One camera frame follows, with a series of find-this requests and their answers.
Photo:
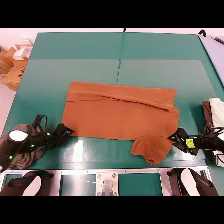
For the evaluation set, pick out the brown cardboard box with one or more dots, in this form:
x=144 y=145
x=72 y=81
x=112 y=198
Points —
x=13 y=75

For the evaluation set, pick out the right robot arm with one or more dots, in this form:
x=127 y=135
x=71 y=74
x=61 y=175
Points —
x=213 y=141

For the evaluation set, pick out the orange T-shirt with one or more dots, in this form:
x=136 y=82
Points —
x=116 y=116

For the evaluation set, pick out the grey-brown garment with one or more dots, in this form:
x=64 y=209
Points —
x=31 y=160

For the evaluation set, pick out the white garment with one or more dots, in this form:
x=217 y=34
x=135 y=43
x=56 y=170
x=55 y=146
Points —
x=218 y=111

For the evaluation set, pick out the silver frame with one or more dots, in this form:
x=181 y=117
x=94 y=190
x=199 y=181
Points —
x=106 y=184

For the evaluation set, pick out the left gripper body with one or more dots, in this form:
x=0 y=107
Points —
x=60 y=135

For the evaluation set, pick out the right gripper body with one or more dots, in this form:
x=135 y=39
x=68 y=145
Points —
x=183 y=141

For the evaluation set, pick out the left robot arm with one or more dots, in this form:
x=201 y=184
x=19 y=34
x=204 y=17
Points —
x=13 y=143

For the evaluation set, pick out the dark brown garment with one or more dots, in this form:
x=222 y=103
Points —
x=207 y=115

